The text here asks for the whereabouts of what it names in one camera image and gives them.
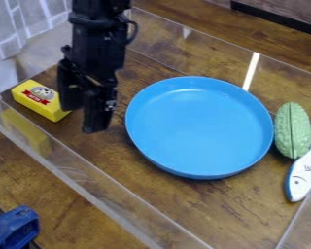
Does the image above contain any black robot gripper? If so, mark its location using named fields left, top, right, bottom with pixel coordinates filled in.
left=57, top=0, right=139, bottom=111

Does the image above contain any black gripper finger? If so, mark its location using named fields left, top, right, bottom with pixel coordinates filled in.
left=81, top=79, right=116, bottom=134

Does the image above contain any yellow toy brick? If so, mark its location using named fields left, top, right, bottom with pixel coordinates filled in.
left=12, top=80, right=69, bottom=123

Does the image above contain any blue round tray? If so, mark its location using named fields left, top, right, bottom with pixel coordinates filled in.
left=125, top=76, right=274, bottom=179

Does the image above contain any white grid curtain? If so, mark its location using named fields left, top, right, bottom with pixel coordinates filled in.
left=0, top=0, right=72, bottom=60

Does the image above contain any green toy bitter gourd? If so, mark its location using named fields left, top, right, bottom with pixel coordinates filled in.
left=275, top=102, right=311, bottom=159

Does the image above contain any white blue toy fish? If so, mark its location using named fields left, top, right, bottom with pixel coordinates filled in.
left=286, top=148, right=311, bottom=202

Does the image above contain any clear acrylic barrier wall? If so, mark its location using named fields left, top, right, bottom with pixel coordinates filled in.
left=0, top=9, right=311, bottom=249

